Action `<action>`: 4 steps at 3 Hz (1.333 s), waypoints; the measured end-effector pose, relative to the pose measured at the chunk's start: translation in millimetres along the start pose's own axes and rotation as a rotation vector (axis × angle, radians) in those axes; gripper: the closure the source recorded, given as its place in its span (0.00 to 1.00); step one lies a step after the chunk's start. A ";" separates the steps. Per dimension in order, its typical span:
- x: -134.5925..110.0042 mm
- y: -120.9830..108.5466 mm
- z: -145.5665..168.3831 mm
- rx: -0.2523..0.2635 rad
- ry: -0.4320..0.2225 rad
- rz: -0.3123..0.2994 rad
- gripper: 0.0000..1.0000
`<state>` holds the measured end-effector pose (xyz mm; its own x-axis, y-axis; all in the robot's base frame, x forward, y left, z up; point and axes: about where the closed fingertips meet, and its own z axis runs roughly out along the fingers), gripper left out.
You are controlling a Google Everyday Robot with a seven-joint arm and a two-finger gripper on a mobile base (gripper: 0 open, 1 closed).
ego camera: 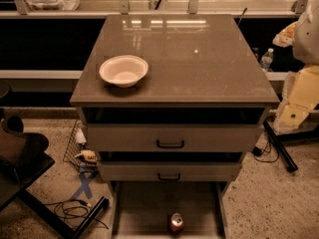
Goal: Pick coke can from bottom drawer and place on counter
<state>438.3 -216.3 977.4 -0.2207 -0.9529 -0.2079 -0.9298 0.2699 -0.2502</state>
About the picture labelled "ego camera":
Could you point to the grey drawer cabinet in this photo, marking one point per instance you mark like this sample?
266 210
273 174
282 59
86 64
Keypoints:
201 72

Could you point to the top grey drawer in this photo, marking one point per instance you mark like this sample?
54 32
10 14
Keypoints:
164 137

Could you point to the white paper bowl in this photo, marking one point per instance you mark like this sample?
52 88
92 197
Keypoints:
123 71

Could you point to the clear water bottle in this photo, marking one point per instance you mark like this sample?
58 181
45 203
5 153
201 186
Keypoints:
266 60

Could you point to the black table leg left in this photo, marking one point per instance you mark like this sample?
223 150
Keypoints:
56 222

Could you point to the snack bag on floor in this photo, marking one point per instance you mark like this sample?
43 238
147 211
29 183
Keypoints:
88 161

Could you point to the open bottom drawer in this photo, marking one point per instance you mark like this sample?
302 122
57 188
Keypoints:
142 208

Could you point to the grey drawer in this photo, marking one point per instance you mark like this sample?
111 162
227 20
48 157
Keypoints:
164 137
168 171

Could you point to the blue tape cross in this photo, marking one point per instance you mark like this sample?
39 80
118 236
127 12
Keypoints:
85 179

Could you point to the dark brown chair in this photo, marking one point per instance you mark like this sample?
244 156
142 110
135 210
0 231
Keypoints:
23 159

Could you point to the red coke can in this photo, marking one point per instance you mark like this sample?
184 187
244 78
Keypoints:
175 223

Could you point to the middle grey drawer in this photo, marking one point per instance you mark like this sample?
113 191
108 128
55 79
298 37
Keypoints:
168 171

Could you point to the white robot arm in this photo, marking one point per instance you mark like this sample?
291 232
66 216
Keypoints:
300 94

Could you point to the wire mesh basket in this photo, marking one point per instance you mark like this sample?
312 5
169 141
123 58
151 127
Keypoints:
73 148

